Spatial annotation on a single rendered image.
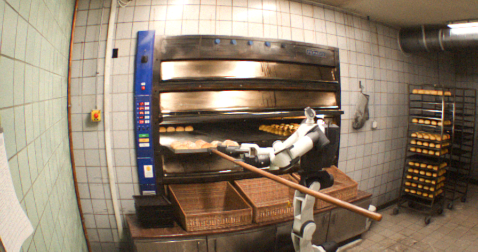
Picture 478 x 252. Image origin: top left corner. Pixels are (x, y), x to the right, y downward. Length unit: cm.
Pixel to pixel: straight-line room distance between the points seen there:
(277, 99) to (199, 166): 90
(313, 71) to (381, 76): 114
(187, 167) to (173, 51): 97
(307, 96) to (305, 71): 24
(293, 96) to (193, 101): 94
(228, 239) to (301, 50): 190
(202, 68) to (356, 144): 193
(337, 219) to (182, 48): 212
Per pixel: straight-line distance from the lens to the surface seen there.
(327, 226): 328
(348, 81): 384
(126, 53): 288
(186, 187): 304
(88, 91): 286
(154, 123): 292
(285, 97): 334
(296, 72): 340
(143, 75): 286
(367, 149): 417
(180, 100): 297
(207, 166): 309
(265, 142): 327
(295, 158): 210
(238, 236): 278
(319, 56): 360
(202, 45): 304
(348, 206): 143
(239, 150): 260
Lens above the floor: 167
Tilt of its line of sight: 5 degrees down
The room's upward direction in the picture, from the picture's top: straight up
